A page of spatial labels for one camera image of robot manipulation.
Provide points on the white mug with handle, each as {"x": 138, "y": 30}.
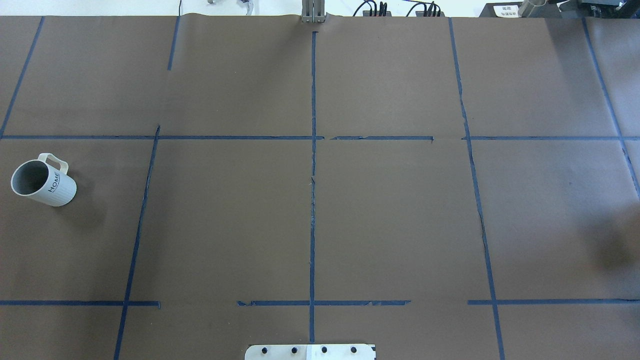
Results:
{"x": 44, "y": 180}

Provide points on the small metal cup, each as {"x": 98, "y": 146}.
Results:
{"x": 531, "y": 8}

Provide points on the aluminium frame post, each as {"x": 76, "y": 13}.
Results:
{"x": 313, "y": 11}

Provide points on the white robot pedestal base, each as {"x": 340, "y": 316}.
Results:
{"x": 337, "y": 351}

